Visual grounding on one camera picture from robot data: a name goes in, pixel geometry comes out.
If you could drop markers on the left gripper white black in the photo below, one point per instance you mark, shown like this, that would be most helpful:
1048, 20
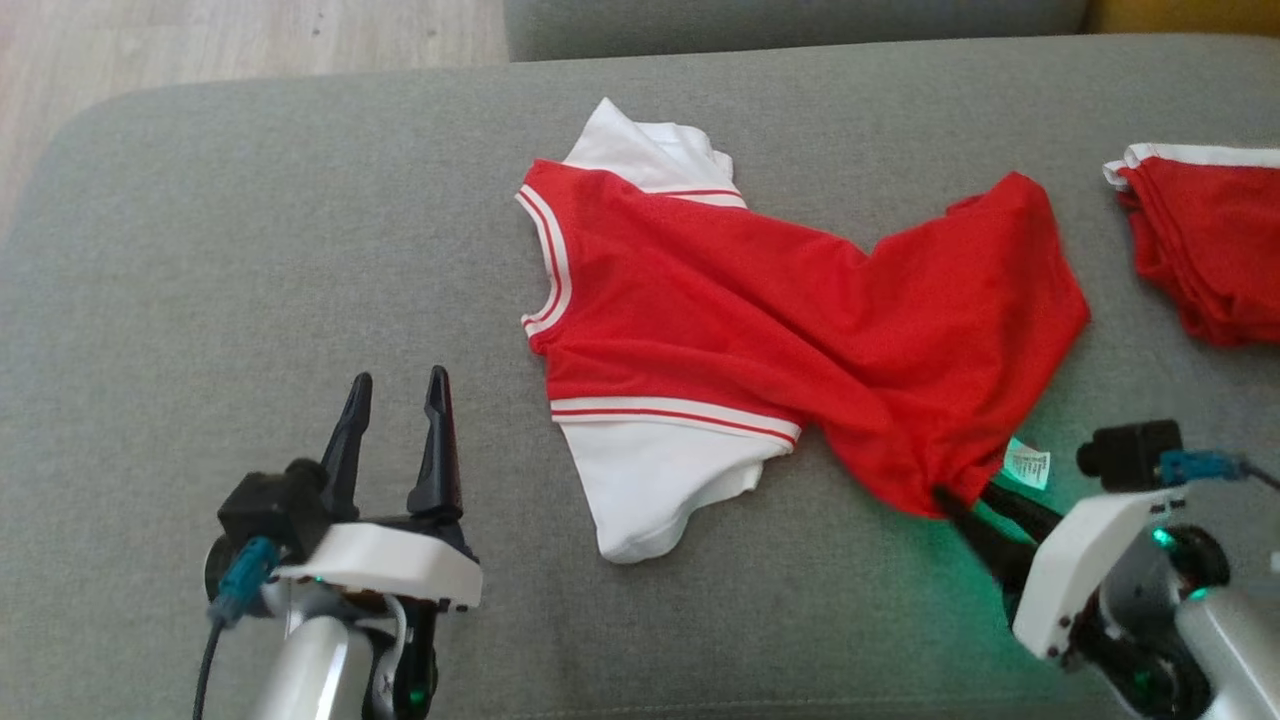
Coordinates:
390, 565

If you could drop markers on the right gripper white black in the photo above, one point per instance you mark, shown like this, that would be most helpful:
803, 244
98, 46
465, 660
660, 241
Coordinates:
1080, 570

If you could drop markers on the red shorts white waistband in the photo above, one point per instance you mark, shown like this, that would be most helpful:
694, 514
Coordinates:
1210, 250

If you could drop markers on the red jersey white sleeves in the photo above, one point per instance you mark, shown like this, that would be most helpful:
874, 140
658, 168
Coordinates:
700, 300

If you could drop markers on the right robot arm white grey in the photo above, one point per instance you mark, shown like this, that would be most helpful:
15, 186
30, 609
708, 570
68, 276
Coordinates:
1230, 640

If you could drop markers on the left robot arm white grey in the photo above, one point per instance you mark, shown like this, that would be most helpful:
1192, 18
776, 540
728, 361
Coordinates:
310, 670

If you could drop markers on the large grey sofa cushion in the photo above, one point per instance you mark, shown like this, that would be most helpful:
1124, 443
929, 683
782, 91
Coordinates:
250, 250

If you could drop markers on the grey sofa seat cushion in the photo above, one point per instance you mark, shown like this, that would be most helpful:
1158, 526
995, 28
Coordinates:
800, 25

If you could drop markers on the yellow sofa backrest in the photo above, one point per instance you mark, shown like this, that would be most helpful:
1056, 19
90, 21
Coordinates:
1190, 15

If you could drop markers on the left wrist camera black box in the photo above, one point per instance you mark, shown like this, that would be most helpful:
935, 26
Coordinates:
270, 510

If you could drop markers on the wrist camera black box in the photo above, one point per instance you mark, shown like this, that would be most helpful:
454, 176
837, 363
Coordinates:
1130, 455
270, 510

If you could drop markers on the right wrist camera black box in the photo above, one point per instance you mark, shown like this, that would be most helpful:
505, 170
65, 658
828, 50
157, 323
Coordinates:
1130, 455

